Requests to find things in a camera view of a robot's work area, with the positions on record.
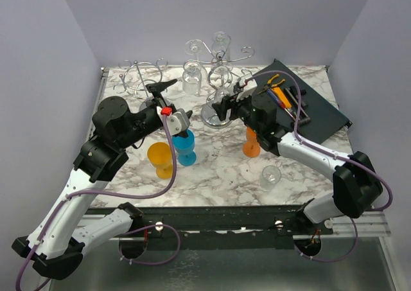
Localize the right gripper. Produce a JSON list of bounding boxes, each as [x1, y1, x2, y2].
[[213, 89, 262, 136]]

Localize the orange plastic goblet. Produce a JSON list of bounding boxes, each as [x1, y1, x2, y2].
[[242, 127, 261, 158]]

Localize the clear wine glass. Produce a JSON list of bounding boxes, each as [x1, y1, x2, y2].
[[182, 61, 202, 95], [207, 64, 232, 102], [211, 31, 231, 61], [259, 165, 281, 191]]

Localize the tall chrome glass rack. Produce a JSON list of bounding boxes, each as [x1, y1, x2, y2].
[[185, 31, 255, 129]]

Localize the tall clear flute glass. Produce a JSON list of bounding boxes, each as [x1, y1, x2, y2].
[[184, 39, 207, 59]]

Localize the clear wine glass front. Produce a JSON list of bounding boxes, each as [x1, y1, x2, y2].
[[207, 64, 232, 102]]

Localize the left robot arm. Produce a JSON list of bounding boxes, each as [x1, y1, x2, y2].
[[12, 79, 192, 280]]

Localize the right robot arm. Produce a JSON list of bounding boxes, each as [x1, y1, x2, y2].
[[212, 94, 383, 234]]

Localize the small chrome glass rack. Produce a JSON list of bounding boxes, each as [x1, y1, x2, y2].
[[113, 58, 168, 110]]

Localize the blue plastic goblet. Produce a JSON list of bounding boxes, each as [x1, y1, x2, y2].
[[172, 129, 197, 166]]

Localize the yellow utility knife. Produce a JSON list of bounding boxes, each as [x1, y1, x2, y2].
[[274, 87, 292, 109]]

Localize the blue red screwdriver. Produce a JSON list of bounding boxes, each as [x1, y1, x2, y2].
[[267, 89, 286, 109]]

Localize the yellow plastic goblet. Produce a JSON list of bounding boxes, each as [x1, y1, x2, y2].
[[147, 142, 175, 179]]

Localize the black metal tool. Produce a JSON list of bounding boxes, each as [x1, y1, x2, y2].
[[288, 85, 306, 101]]

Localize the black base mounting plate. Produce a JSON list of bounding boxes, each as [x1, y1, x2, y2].
[[86, 204, 370, 252]]

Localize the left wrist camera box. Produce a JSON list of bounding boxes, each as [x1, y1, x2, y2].
[[157, 107, 193, 136]]

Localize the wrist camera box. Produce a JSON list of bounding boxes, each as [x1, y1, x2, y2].
[[157, 107, 193, 136], [233, 74, 258, 101]]

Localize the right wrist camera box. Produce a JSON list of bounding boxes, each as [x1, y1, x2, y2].
[[233, 74, 258, 101]]

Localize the yellow handled pliers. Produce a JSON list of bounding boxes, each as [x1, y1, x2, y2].
[[258, 73, 285, 94]]

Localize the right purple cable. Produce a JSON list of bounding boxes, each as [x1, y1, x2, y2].
[[245, 69, 394, 263]]

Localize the aluminium rail frame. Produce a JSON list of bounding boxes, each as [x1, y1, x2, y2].
[[35, 66, 398, 291]]

